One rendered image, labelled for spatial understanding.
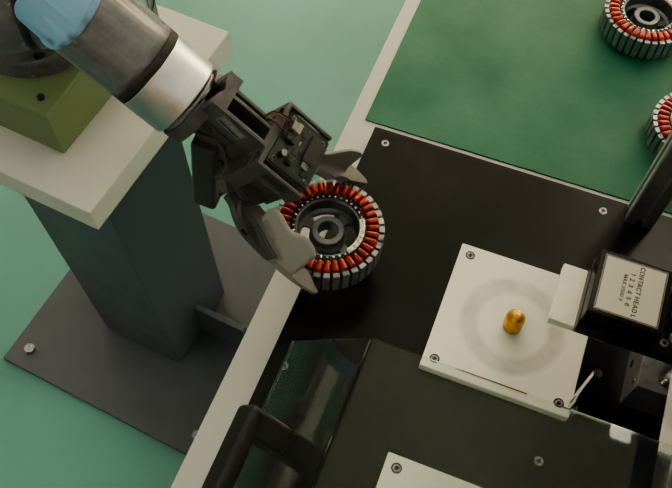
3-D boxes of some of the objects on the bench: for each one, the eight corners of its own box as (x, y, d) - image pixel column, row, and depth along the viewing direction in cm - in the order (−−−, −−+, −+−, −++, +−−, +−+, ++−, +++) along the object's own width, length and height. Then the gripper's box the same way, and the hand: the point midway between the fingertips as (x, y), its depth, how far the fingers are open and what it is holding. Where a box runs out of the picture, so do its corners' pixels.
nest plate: (418, 369, 79) (419, 365, 78) (461, 248, 86) (462, 242, 85) (564, 422, 76) (568, 418, 75) (597, 292, 83) (600, 287, 82)
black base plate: (117, 702, 66) (110, 702, 65) (374, 137, 96) (375, 125, 94) (678, 971, 58) (690, 981, 56) (769, 259, 88) (779, 249, 86)
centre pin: (500, 330, 80) (505, 319, 77) (505, 314, 81) (510, 303, 78) (519, 336, 79) (524, 326, 77) (523, 320, 80) (529, 309, 78)
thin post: (558, 413, 77) (586, 378, 68) (562, 398, 77) (590, 361, 69) (574, 419, 76) (605, 384, 68) (578, 404, 77) (608, 368, 69)
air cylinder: (617, 403, 77) (636, 385, 72) (632, 337, 81) (650, 315, 76) (669, 422, 76) (692, 404, 72) (682, 354, 80) (704, 333, 75)
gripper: (166, 169, 60) (349, 309, 69) (265, 7, 68) (416, 150, 77) (121, 192, 67) (293, 317, 75) (216, 42, 75) (361, 170, 84)
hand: (335, 236), depth 78 cm, fingers closed on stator, 13 cm apart
